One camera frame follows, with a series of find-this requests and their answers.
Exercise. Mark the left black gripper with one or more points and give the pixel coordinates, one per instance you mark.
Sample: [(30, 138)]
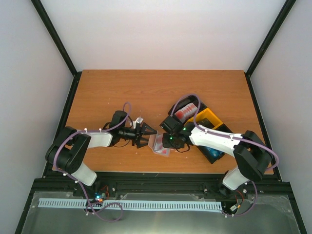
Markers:
[(138, 135)]

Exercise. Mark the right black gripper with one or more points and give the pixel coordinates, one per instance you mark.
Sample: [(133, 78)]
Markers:
[(166, 144)]

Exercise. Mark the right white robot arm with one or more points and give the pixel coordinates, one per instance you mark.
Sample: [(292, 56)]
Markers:
[(251, 155)]

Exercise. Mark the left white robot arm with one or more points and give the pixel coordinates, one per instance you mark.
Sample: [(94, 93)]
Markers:
[(68, 150)]

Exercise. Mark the red white card stack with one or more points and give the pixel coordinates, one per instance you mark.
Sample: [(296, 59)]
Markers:
[(186, 112)]

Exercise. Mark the black left card bin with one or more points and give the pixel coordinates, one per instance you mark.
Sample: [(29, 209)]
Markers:
[(188, 99)]

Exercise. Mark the black card bin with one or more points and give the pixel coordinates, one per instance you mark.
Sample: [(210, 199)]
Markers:
[(223, 128), (188, 99)]

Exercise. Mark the black card stack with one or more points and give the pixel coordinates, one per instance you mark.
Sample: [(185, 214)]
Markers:
[(206, 123)]

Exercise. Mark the black right card bin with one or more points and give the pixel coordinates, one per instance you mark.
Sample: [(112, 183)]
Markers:
[(223, 128)]

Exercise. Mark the yellow middle card bin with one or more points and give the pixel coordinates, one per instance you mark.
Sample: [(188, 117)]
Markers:
[(208, 119)]

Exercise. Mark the blue card stack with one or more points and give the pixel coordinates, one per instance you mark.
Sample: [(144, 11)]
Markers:
[(213, 153)]

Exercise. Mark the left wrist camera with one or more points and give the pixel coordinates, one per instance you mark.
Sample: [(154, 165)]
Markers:
[(136, 122)]

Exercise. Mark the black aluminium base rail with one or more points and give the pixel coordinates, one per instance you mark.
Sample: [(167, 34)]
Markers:
[(204, 185)]

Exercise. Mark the light blue cable duct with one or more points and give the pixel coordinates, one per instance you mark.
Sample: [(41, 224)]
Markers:
[(133, 205)]

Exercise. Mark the left black frame post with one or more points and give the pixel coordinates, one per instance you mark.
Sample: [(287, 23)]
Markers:
[(54, 35)]

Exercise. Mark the black frame post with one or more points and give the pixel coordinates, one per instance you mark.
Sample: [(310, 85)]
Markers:
[(54, 35), (282, 15)]

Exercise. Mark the right black frame post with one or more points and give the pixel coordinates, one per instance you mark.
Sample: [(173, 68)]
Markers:
[(282, 15)]

